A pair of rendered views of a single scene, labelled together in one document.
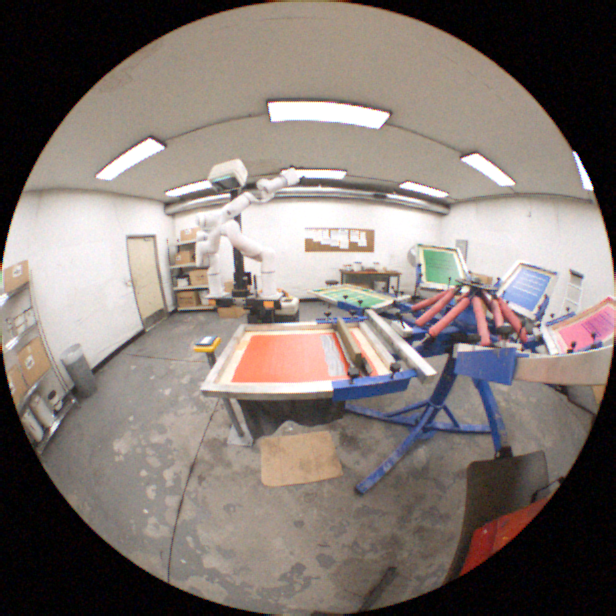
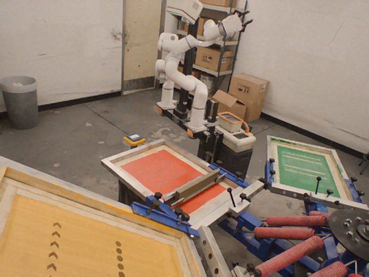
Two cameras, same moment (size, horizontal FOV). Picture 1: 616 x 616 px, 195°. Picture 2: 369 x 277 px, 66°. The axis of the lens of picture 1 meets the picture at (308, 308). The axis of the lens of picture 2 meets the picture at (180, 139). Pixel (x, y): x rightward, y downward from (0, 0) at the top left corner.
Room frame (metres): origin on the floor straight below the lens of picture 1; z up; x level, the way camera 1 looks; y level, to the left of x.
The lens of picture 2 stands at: (-0.37, -1.05, 2.07)
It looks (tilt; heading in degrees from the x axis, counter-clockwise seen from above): 28 degrees down; 44
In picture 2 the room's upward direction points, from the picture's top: 8 degrees clockwise
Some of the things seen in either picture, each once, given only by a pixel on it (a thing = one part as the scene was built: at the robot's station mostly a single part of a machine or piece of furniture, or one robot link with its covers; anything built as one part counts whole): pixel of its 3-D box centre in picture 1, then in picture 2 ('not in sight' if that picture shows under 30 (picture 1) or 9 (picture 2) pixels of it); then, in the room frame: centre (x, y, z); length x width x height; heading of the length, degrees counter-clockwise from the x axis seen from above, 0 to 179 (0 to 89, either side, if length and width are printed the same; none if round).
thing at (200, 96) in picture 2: (266, 260); (200, 97); (1.15, 0.26, 1.37); 0.13 x 0.10 x 0.16; 45
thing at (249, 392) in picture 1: (303, 350); (172, 175); (0.73, 0.02, 0.97); 0.79 x 0.58 x 0.04; 93
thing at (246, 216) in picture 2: (408, 334); (245, 219); (0.76, -0.54, 1.02); 0.17 x 0.06 x 0.05; 93
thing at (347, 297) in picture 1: (365, 291); (312, 168); (1.55, -0.53, 1.05); 1.08 x 0.61 x 0.23; 33
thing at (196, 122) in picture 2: (269, 283); (198, 116); (1.16, 0.25, 1.21); 0.16 x 0.13 x 0.15; 171
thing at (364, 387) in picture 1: (371, 385); (166, 214); (0.47, -0.23, 0.98); 0.30 x 0.05 x 0.07; 93
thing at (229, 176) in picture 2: (339, 323); (226, 177); (1.02, -0.20, 0.98); 0.30 x 0.05 x 0.07; 93
